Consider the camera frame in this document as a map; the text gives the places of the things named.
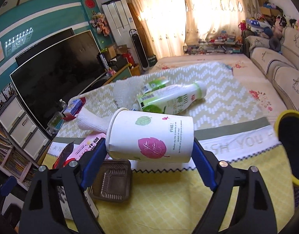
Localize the glass fish bowl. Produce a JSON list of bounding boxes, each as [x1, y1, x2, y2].
[[47, 112, 64, 134]]

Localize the red fire extinguisher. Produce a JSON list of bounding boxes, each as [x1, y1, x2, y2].
[[122, 52, 135, 66]]

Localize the white paper towel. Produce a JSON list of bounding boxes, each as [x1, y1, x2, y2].
[[75, 107, 111, 134]]

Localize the pile of plush toys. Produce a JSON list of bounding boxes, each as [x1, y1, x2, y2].
[[262, 15, 299, 40]]

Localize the low shelf with books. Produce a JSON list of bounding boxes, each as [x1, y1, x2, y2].
[[183, 31, 242, 55]]

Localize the pink strawberry milk carton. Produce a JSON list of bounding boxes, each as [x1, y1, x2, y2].
[[68, 132, 106, 161]]

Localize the blue card box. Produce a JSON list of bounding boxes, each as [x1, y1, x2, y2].
[[63, 99, 83, 117]]

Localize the yellow rimmed trash bin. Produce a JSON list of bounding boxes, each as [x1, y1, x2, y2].
[[274, 110, 299, 186]]

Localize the white leaf paper cup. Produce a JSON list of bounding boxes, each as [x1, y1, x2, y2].
[[106, 108, 194, 163]]

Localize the teal yellow tv cabinet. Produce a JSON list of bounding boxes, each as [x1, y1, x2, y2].
[[103, 63, 132, 86]]

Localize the pink artificial flowers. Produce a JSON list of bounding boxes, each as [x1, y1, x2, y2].
[[90, 11, 110, 36]]

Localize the clear bubble wrap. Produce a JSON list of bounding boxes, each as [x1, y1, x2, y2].
[[113, 76, 145, 111]]

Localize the cream curtains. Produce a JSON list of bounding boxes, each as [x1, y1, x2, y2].
[[126, 0, 258, 58]]

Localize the clear water bottle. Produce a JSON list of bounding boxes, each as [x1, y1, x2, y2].
[[59, 99, 67, 109]]

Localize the brown plastic food tray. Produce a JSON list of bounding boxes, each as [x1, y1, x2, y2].
[[88, 160, 132, 202]]

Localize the black tower fan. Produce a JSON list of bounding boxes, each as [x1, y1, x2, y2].
[[129, 29, 149, 71]]

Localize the green coconut water bottle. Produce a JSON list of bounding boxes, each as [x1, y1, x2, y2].
[[137, 81, 207, 115]]

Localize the yellow green tablecloth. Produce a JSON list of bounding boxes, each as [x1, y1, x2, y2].
[[41, 61, 295, 234]]

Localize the beige sofa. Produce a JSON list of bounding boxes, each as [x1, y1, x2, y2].
[[245, 27, 299, 112]]

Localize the white standing air conditioner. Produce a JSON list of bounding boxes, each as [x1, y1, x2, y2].
[[102, 0, 136, 48]]

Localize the white drawer unit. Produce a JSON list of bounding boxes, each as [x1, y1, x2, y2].
[[0, 95, 50, 162]]

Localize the large black television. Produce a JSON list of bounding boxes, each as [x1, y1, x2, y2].
[[10, 31, 106, 129]]

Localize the stacked cardboard boxes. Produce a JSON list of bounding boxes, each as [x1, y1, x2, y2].
[[258, 0, 283, 17]]

